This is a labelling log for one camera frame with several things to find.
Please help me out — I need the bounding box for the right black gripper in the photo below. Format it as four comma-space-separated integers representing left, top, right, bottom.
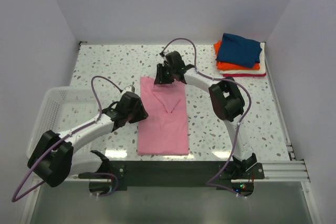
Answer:
154, 63, 175, 84

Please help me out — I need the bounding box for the pink t shirt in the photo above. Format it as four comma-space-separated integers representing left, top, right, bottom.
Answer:
137, 77, 188, 155

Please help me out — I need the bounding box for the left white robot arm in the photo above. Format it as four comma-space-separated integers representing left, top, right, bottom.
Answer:
27, 91, 148, 187

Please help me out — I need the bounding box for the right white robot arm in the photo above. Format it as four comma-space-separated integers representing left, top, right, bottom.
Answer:
154, 51, 257, 178

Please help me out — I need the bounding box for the folded orange t shirt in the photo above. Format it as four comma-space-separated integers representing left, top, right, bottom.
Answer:
214, 40, 260, 71

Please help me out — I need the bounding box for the white plastic laundry basket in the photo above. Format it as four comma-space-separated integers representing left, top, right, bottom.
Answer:
26, 87, 98, 157

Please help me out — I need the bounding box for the folded red t shirt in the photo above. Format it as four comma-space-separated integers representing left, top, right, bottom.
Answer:
223, 73, 266, 77

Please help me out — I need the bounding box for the folded blue t shirt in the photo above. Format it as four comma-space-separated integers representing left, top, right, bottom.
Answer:
216, 33, 262, 68

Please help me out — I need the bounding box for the folded white t shirt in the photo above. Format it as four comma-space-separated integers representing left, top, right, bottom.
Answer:
219, 42, 266, 74

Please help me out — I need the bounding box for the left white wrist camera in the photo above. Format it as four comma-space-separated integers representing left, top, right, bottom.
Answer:
122, 85, 135, 93

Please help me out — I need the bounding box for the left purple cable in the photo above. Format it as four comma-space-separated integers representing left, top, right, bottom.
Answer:
10, 76, 127, 203

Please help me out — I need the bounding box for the aluminium frame rail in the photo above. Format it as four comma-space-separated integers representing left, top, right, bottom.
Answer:
68, 160, 308, 182

